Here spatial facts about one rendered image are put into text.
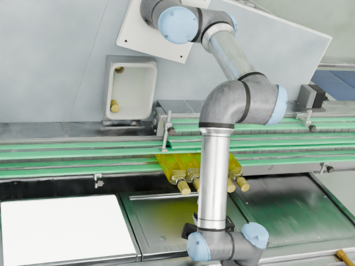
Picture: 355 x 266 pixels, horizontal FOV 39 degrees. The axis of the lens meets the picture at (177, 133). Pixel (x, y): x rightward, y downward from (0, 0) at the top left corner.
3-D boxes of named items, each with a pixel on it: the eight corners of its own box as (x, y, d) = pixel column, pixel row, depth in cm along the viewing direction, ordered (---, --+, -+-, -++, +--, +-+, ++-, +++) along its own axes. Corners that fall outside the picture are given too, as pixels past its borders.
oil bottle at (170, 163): (154, 156, 195) (171, 187, 178) (156, 143, 193) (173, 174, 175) (168, 155, 197) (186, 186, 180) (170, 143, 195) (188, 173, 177)
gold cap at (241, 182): (234, 179, 183) (240, 187, 179) (243, 175, 183) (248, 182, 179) (237, 186, 185) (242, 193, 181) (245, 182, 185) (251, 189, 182)
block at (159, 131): (149, 127, 196) (154, 136, 190) (152, 106, 192) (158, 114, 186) (158, 127, 197) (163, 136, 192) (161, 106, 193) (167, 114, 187)
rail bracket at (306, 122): (291, 116, 209) (308, 132, 198) (296, 101, 205) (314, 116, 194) (299, 116, 210) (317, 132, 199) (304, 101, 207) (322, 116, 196)
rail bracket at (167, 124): (153, 141, 191) (164, 158, 181) (160, 101, 183) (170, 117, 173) (161, 140, 192) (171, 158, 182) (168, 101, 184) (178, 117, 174)
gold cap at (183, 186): (176, 188, 176) (180, 196, 172) (178, 180, 174) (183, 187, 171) (185, 189, 177) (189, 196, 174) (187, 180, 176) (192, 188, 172)
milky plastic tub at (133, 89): (101, 109, 192) (105, 120, 185) (106, 54, 181) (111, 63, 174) (144, 108, 198) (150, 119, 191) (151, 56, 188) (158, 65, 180)
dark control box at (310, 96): (296, 100, 221) (305, 108, 214) (300, 83, 217) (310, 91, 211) (311, 100, 224) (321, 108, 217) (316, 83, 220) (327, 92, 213)
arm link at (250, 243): (240, 239, 129) (227, 271, 134) (276, 238, 133) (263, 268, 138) (227, 220, 135) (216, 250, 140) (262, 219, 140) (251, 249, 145)
